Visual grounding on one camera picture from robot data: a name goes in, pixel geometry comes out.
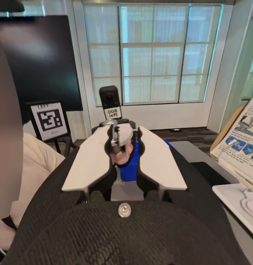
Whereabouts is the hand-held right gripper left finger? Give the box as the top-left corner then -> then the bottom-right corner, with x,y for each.
62,125 -> 117,197

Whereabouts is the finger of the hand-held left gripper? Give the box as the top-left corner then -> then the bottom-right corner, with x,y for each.
115,124 -> 134,146

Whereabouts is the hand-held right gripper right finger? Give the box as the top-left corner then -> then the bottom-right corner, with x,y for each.
136,126 -> 188,197

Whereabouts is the silver hex bolt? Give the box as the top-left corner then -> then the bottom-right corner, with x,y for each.
102,120 -> 120,154

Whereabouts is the person's left hand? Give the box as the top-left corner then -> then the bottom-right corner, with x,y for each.
111,144 -> 133,165

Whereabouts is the blue plastic bin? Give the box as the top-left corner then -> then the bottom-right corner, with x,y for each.
120,139 -> 173,181

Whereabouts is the marker tag sign on stand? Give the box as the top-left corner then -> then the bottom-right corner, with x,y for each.
25,101 -> 77,157

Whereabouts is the person in beige shirt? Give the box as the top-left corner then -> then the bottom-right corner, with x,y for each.
9,132 -> 66,228

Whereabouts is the black white tag sign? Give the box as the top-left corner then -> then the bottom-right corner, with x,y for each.
30,101 -> 70,142

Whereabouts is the large gridded window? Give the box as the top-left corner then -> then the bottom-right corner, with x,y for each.
82,3 -> 224,107

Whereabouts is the wooden clipboard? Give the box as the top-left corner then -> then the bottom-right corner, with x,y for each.
210,106 -> 246,160

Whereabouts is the white tray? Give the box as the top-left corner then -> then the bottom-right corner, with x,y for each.
212,183 -> 253,240

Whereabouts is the illustrated instruction sheet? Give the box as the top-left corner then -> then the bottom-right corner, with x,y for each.
211,89 -> 253,187

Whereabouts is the white cord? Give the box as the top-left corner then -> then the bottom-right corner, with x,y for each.
240,187 -> 253,220

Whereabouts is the black wall screen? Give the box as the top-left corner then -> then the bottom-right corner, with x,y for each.
0,15 -> 83,124

